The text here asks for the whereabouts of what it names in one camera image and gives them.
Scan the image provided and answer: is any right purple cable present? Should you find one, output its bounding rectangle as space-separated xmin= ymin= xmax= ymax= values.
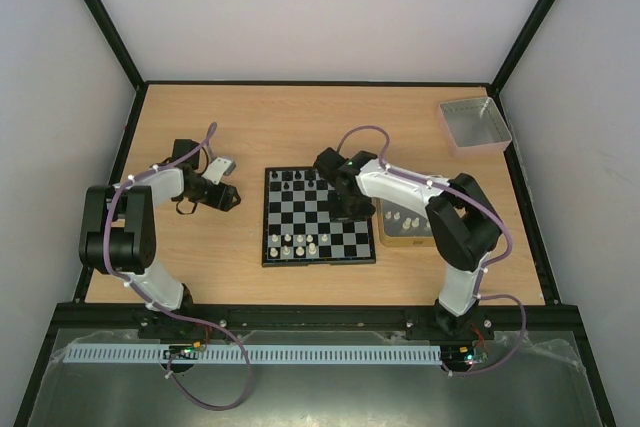
xmin=337 ymin=125 xmax=527 ymax=379

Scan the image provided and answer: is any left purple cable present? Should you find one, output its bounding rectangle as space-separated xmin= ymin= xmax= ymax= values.
xmin=104 ymin=122 xmax=254 ymax=411

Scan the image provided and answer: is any gold tin piece tray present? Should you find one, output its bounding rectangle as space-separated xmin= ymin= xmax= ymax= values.
xmin=376 ymin=199 xmax=435 ymax=248

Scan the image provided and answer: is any black grey chess board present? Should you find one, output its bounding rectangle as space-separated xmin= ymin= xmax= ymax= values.
xmin=261 ymin=167 xmax=376 ymax=268

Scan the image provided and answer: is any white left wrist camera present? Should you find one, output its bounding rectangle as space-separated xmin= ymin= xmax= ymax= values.
xmin=202 ymin=157 xmax=236 ymax=185

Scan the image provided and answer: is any black metal frame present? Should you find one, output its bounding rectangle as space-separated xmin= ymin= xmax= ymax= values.
xmin=15 ymin=0 xmax=615 ymax=426

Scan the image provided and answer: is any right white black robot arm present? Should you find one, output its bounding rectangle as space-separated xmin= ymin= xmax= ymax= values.
xmin=313 ymin=148 xmax=504 ymax=339

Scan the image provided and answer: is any grey slotted cable duct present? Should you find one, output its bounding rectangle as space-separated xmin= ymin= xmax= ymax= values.
xmin=63 ymin=343 xmax=441 ymax=365

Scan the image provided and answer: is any purple cable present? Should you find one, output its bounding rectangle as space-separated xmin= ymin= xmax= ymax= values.
xmin=337 ymin=125 xmax=527 ymax=379
xmin=104 ymin=122 xmax=254 ymax=411

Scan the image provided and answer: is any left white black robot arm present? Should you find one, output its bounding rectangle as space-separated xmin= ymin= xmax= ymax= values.
xmin=79 ymin=139 xmax=241 ymax=333

